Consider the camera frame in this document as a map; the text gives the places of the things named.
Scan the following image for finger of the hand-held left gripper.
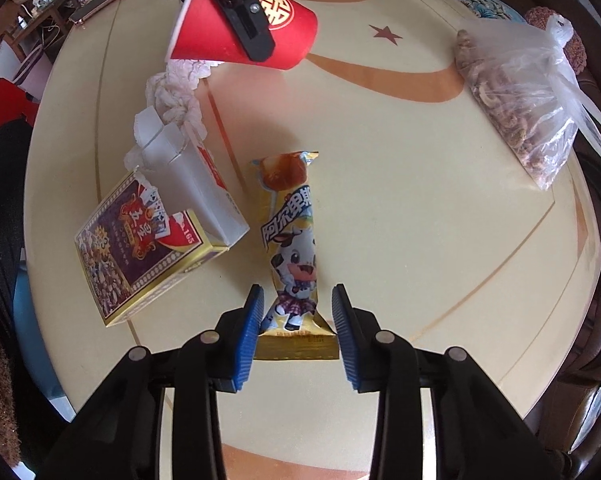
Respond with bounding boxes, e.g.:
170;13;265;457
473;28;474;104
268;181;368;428
203;0;281;62

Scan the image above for open white carton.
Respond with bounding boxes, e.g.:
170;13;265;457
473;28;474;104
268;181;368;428
123;107;251;251

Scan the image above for maroon gold card box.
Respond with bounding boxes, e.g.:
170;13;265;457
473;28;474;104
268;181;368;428
74;169;231;328

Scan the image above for yellow cartoon snack packet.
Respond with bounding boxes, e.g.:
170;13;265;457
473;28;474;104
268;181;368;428
250;150;341;361

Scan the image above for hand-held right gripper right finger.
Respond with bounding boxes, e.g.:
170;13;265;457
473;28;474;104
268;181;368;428
331;284;541;480

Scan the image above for round pink knit cushion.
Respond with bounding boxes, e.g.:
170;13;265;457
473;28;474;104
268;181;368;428
524;5;587;73

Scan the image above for brown leather sofa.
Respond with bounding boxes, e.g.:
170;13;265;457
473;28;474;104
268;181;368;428
467;0;601;480

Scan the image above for red bag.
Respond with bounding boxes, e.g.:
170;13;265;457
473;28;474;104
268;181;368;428
0;77;41;131

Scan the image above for red paper cup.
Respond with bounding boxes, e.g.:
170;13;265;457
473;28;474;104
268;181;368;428
166;0;318;72

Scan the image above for crumpled white tissue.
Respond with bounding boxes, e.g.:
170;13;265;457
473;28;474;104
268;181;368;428
145;57;221;141

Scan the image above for black knit garment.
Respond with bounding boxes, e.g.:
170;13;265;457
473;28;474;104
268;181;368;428
0;120;34;341

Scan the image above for beige wooden coffee table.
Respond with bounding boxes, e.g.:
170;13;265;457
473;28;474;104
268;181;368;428
24;0;601;480

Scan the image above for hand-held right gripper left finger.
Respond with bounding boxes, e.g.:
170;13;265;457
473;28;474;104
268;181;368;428
55;284;265;480

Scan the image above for clear bag of peanuts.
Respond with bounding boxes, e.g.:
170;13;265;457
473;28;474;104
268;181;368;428
453;12;601;191

